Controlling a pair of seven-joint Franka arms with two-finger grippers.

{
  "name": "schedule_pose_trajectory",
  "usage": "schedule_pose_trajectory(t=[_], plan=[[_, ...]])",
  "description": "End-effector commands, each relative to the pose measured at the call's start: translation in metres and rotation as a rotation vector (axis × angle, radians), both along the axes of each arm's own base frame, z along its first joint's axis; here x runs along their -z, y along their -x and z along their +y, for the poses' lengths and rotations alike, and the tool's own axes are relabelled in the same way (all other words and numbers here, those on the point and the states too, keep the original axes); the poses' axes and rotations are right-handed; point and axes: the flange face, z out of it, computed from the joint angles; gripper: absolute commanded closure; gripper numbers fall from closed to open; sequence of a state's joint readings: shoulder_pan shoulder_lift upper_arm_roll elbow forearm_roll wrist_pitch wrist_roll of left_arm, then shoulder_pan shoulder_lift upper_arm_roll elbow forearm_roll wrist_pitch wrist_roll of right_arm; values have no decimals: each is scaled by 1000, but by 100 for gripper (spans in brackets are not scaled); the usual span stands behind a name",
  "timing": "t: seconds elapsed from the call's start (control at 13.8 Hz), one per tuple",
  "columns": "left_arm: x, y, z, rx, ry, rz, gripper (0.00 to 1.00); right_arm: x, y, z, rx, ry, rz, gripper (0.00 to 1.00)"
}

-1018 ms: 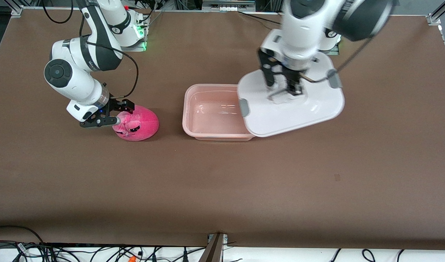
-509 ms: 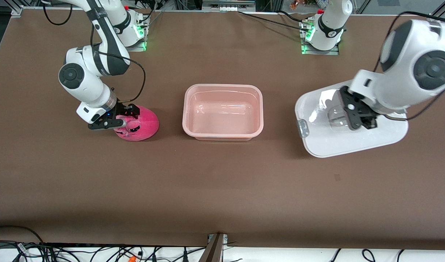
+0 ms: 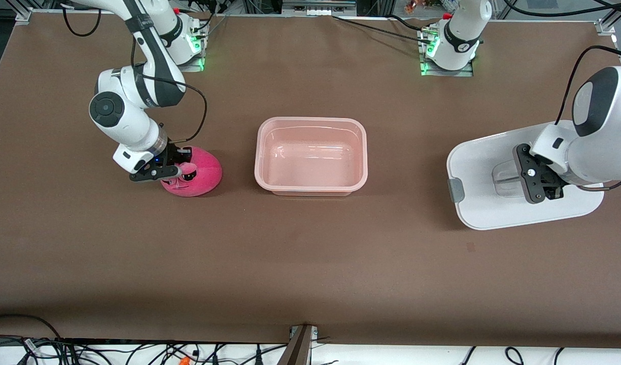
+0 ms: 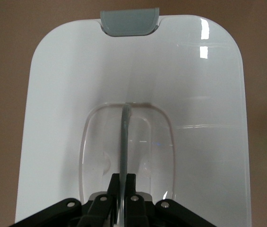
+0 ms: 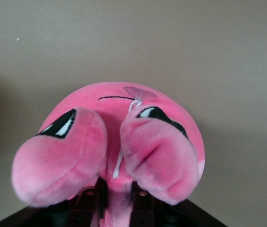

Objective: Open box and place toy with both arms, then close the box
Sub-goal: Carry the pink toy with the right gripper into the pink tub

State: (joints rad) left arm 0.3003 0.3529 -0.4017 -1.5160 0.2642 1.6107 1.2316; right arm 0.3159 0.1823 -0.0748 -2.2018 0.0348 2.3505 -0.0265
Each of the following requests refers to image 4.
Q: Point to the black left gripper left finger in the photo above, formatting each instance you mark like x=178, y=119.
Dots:
x=100, y=208

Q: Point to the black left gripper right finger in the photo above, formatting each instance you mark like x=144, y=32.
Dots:
x=135, y=208

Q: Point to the white box lid grey latches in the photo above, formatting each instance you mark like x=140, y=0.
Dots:
x=64, y=94

